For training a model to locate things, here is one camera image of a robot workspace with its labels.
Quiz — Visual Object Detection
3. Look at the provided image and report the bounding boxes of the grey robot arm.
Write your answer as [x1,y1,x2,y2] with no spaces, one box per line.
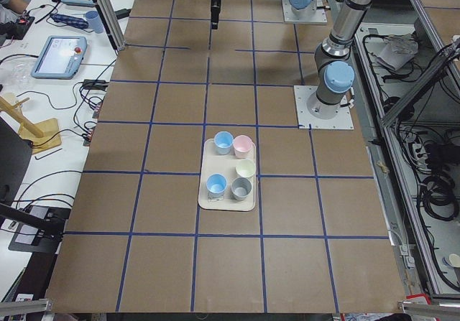
[298,0,373,120]
[288,0,325,22]

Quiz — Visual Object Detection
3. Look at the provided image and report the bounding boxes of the pale blue cup on desk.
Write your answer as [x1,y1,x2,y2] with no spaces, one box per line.
[85,10,104,34]

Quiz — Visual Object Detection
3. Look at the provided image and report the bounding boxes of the blue cup near gripper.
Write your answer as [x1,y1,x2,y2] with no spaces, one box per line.
[213,131,234,155]

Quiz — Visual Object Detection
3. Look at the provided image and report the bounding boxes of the pink plastic cup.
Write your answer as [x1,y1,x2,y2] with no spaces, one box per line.
[233,135,253,159]

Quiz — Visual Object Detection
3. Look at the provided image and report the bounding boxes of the pale green plastic cup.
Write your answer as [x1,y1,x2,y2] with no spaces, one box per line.
[236,159,257,179]

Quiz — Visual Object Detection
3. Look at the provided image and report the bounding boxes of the blue cup far side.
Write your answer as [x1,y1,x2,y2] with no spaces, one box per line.
[206,174,227,198]

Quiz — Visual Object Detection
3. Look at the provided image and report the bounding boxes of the grey plastic cup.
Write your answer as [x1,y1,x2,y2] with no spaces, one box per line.
[231,177,252,201]

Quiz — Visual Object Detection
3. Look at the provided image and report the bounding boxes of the small black hub box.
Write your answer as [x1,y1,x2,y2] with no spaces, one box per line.
[82,79,109,91]

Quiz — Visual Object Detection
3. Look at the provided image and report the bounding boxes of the wooden stand base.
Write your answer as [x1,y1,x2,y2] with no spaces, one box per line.
[1,97,62,154]

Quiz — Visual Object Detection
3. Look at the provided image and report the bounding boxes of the black monitor stand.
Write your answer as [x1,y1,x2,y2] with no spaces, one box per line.
[1,121,70,253]

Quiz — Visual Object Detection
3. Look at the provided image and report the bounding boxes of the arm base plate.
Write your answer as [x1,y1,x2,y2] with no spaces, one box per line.
[282,0,327,25]
[293,85,354,131]

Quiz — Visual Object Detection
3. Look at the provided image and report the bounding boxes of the aluminium frame post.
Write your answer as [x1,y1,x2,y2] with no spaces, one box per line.
[92,0,126,52]

